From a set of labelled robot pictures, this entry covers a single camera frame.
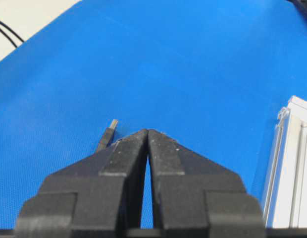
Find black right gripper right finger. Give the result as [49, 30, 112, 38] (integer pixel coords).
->
[148, 129, 265, 238]

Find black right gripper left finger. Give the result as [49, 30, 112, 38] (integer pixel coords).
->
[14, 129, 147, 238]

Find blue table mat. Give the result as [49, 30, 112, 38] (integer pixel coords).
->
[0, 0, 307, 229]

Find aluminium extrusion frame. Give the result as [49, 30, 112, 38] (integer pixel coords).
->
[261, 96, 307, 229]

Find black cables on table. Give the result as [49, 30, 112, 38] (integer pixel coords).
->
[0, 17, 25, 48]

